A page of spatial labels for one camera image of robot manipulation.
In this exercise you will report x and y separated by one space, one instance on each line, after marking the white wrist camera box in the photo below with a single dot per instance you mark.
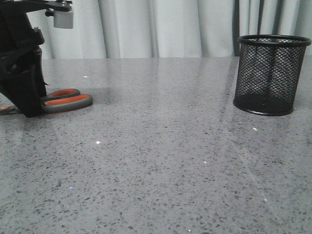
64 20

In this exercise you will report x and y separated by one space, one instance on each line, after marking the orange and grey scissors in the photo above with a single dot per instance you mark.
73 103

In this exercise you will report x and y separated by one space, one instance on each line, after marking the grey curtain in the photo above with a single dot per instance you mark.
121 29

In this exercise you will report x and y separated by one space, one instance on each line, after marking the black mesh pen bucket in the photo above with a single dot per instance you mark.
268 73

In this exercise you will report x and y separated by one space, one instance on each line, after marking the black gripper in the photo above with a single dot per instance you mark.
21 77

